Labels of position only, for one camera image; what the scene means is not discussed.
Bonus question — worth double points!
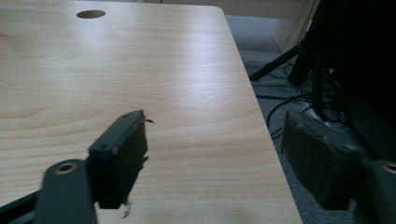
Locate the black floor cables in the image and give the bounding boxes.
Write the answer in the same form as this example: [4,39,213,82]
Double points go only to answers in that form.
[255,62,347,140]

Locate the black upright stand pole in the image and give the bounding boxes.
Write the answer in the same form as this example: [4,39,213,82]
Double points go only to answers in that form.
[312,36,326,121]

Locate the black slanted stand leg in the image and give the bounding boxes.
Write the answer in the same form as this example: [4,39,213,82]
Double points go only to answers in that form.
[248,43,307,82]

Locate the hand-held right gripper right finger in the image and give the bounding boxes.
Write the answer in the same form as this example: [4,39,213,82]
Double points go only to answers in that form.
[280,111,366,211]

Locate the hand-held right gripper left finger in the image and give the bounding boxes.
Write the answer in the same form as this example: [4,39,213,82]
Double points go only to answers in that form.
[88,109,149,210]

